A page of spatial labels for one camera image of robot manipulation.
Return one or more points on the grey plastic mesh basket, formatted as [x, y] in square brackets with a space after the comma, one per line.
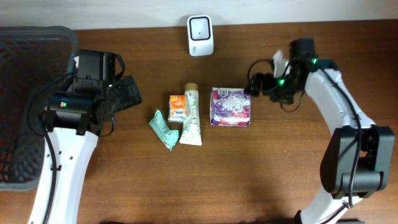
[31, 57]

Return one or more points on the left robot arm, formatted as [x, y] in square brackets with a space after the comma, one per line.
[71, 123]

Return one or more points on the white barcode scanner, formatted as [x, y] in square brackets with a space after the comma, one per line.
[200, 35]

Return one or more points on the white tube with cork cap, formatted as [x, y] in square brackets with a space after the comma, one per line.
[191, 132]

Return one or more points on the red purple pad package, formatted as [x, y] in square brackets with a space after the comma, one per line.
[230, 107]

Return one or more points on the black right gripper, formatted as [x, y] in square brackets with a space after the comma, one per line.
[270, 86]

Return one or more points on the teal wet wipes pack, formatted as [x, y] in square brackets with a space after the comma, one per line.
[168, 136]

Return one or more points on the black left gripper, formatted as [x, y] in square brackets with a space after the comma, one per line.
[128, 92]

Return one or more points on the orange tissue pack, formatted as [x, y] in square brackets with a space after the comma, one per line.
[177, 108]

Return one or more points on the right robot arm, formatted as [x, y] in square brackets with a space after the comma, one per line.
[357, 161]

